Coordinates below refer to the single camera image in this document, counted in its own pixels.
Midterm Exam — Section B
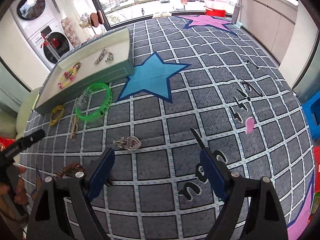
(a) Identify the brown spiral hair tie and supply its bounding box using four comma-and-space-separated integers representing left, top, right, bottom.
55, 162, 85, 178

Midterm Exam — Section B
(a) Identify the yellow cord bracelet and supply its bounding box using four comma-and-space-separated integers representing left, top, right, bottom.
49, 104, 66, 127

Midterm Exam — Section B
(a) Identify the beige ribbon hair clip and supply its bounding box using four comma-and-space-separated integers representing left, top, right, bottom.
69, 115, 79, 141

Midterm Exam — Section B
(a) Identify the green translucent bangle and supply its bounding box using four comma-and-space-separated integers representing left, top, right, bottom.
74, 82, 113, 123

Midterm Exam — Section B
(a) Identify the pink yellow beaded bracelet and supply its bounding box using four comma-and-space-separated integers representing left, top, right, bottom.
57, 64, 79, 90

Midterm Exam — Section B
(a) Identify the silver hair clip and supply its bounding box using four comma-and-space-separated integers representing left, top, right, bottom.
94, 47, 108, 64

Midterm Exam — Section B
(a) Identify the green jewelry tray box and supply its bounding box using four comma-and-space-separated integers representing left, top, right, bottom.
35, 27, 134, 115

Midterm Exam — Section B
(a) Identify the left hand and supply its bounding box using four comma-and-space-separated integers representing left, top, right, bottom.
0, 166, 29, 205

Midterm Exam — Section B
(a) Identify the red cushion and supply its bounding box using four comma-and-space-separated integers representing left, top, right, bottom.
0, 137, 15, 152

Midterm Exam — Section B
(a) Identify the blue plastic stool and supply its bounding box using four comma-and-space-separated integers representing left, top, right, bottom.
302, 93, 320, 141

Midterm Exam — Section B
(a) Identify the white washing machine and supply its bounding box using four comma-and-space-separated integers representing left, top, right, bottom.
27, 20, 73, 71

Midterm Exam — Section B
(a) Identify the white dryer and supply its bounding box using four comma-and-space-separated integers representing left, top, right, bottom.
10, 0, 59, 39

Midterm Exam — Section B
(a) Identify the grey checked star rug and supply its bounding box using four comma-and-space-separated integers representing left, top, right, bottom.
20, 17, 315, 239

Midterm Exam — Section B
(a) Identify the slipper drying rack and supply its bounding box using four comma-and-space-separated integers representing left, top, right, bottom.
79, 10, 105, 33

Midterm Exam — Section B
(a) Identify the white low cabinet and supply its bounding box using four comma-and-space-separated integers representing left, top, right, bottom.
239, 0, 298, 62

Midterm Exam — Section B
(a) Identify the red bucket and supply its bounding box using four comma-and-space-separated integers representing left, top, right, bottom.
206, 7, 226, 17

